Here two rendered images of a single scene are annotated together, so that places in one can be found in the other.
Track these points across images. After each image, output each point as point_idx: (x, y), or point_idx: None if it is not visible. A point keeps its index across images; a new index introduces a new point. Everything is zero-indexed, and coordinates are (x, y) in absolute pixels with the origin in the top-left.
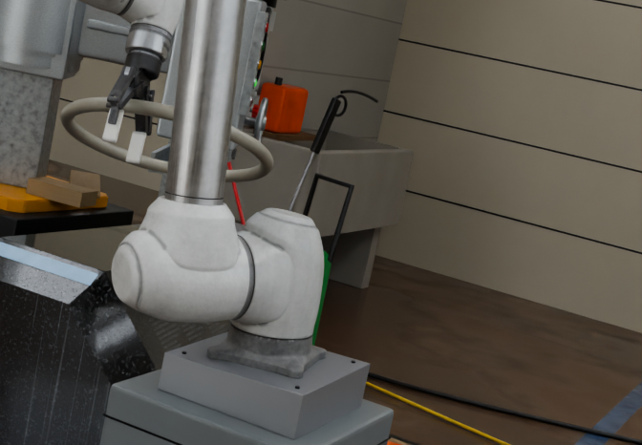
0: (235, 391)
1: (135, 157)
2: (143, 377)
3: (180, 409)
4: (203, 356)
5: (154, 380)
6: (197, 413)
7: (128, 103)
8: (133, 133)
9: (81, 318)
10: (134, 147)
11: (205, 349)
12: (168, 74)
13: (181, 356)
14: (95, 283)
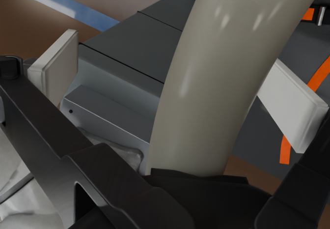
0: None
1: (265, 90)
2: (94, 72)
3: (61, 100)
4: (73, 124)
5: (94, 80)
6: (61, 110)
7: (149, 148)
8: (310, 103)
9: None
10: (280, 93)
11: (92, 126)
12: None
13: (63, 109)
14: None
